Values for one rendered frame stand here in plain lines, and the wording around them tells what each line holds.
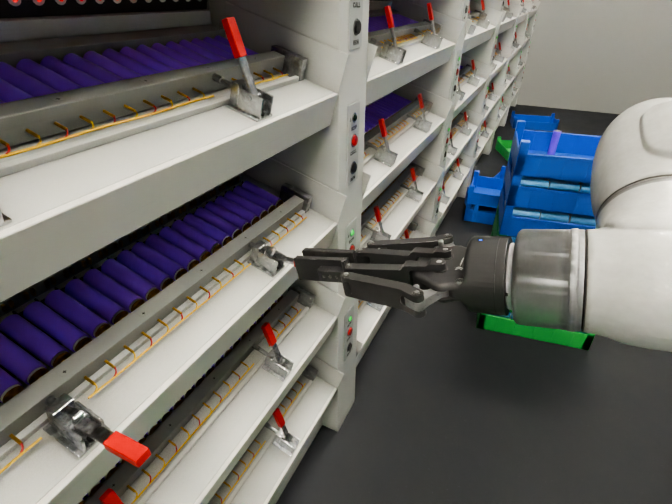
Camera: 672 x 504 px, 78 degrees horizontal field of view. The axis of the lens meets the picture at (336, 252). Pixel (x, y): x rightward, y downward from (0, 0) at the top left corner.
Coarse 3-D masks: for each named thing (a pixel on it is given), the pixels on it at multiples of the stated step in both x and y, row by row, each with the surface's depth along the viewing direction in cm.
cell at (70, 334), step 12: (24, 312) 38; (36, 312) 38; (48, 312) 38; (36, 324) 38; (48, 324) 38; (60, 324) 38; (72, 324) 38; (60, 336) 37; (72, 336) 37; (84, 336) 38; (72, 348) 37
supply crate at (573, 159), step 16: (512, 144) 111; (528, 144) 93; (544, 144) 110; (560, 144) 109; (576, 144) 107; (592, 144) 106; (512, 160) 104; (528, 160) 95; (544, 160) 94; (560, 160) 93; (576, 160) 91; (592, 160) 90; (528, 176) 96; (544, 176) 95; (560, 176) 94; (576, 176) 93
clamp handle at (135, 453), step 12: (72, 420) 31; (84, 420) 32; (84, 432) 31; (96, 432) 31; (108, 432) 31; (108, 444) 30; (120, 444) 30; (132, 444) 30; (120, 456) 30; (132, 456) 29; (144, 456) 29
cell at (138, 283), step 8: (104, 264) 44; (112, 264) 44; (120, 264) 45; (104, 272) 45; (112, 272) 44; (120, 272) 44; (128, 272) 44; (120, 280) 44; (128, 280) 44; (136, 280) 44; (144, 280) 44; (128, 288) 44; (136, 288) 43; (144, 288) 43; (152, 288) 44; (144, 296) 43
